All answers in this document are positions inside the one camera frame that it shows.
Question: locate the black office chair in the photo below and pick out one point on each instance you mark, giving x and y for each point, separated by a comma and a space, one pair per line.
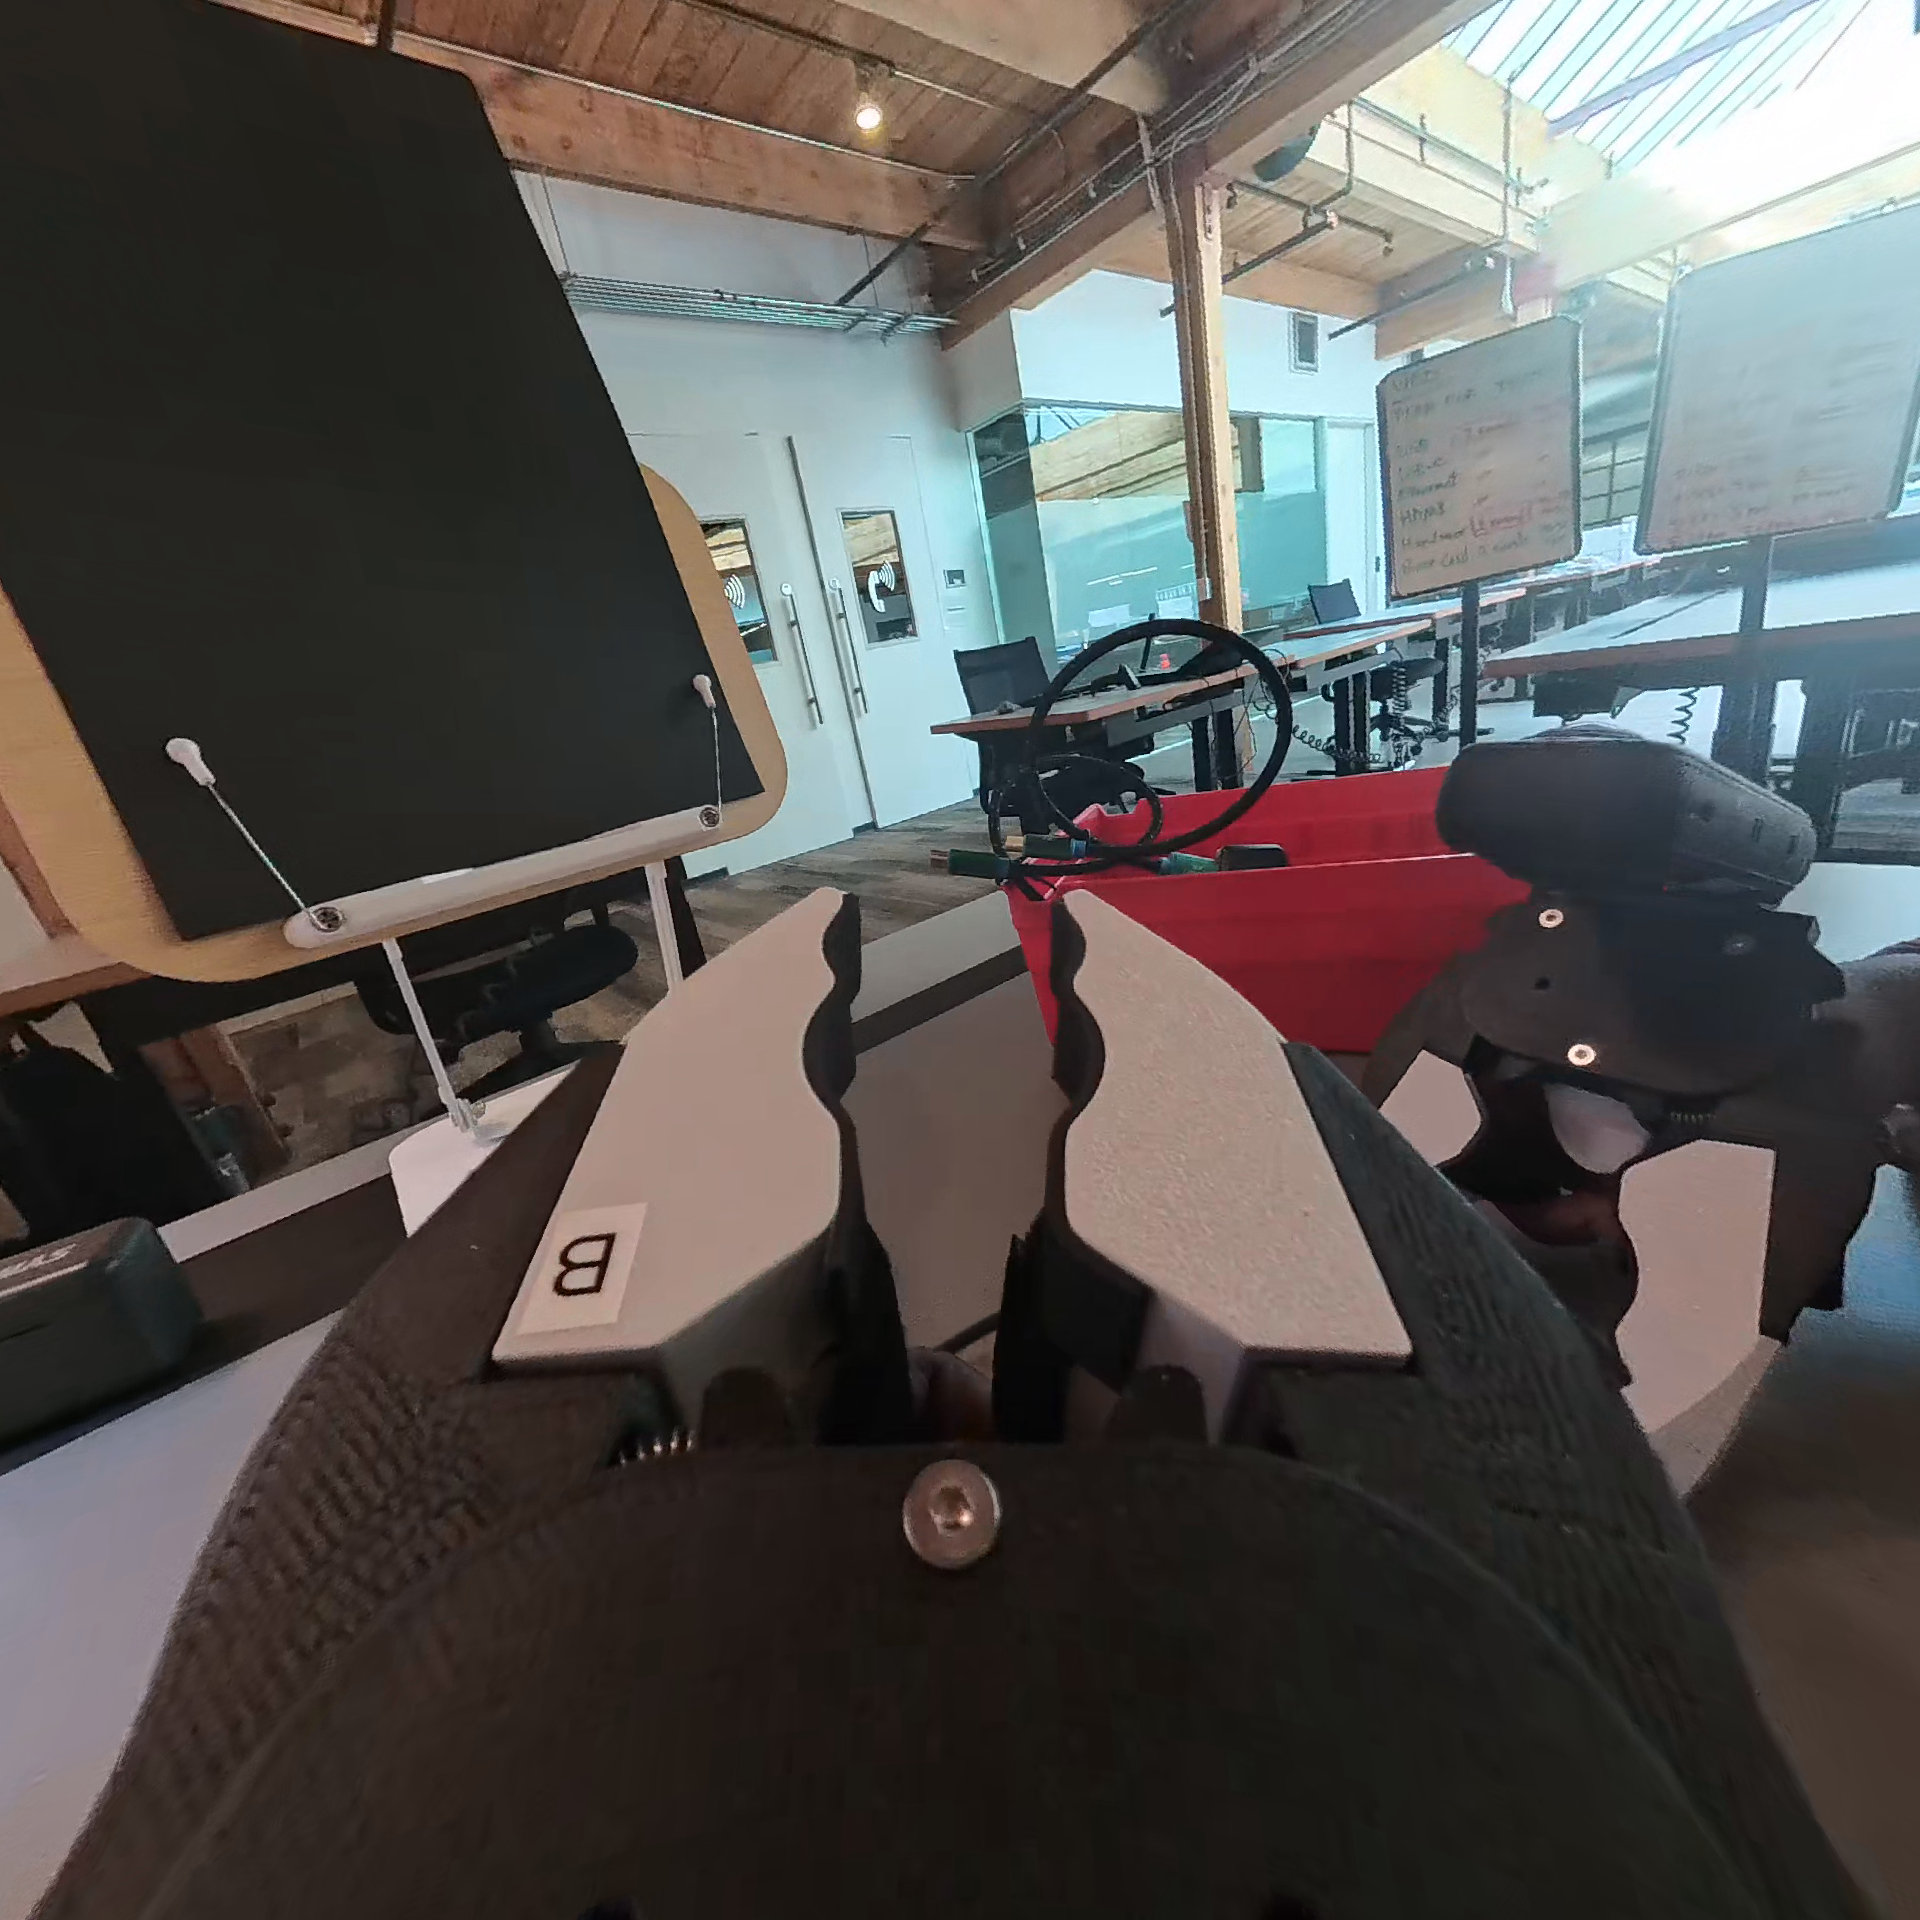
525, 973
1004, 675

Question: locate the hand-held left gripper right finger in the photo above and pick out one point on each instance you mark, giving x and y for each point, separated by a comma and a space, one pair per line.
1214, 1185

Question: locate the black dome camera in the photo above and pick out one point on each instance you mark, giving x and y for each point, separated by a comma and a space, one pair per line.
1286, 154

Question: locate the red plastic bin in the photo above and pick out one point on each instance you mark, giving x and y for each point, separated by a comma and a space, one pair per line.
1276, 930

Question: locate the wooden post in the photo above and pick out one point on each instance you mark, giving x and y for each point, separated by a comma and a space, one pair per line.
1205, 450

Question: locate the whiteboard on stand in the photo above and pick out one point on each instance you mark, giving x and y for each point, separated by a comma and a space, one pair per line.
1477, 465
1787, 404

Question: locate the person's right hand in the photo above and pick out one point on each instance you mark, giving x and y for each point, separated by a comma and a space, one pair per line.
1887, 1050

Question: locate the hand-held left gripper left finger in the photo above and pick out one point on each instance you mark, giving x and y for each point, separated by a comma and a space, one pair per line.
722, 1141

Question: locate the ceiling spotlight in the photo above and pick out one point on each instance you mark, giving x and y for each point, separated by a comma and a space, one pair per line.
869, 112

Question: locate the wooden office desk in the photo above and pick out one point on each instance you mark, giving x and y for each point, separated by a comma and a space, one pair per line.
983, 725

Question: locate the white double door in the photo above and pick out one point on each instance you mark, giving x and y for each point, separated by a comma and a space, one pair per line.
751, 720

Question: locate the black board on white stand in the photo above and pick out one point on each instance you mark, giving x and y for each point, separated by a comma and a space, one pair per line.
301, 450

